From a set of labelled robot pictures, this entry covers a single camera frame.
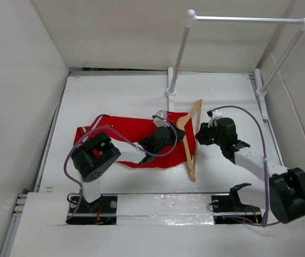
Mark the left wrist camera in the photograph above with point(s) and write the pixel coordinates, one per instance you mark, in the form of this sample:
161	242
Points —
160	119

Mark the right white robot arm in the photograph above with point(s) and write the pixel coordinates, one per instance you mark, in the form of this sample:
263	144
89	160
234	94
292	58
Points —
284	187

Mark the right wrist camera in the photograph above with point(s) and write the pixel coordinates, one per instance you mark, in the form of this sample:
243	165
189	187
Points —
214	115

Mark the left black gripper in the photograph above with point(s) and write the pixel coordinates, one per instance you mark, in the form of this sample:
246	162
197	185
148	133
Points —
180	134

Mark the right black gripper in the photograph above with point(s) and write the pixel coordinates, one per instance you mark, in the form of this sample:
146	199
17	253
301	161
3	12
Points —
201	134

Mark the white clothes rack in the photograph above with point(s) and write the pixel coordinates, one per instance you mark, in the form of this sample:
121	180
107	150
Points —
260	92

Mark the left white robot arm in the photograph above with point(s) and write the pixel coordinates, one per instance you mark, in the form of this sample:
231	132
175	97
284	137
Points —
96	152

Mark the silver taped foam strip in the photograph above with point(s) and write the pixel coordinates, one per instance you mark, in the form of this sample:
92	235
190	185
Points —
164	209

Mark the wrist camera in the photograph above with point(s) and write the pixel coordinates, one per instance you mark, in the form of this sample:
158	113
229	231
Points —
160	119
214	115

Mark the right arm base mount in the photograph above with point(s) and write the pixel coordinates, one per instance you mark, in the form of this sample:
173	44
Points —
227	208

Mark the red trousers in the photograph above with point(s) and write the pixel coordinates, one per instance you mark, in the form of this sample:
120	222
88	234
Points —
136	129

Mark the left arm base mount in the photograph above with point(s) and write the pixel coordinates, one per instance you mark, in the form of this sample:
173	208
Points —
101	212

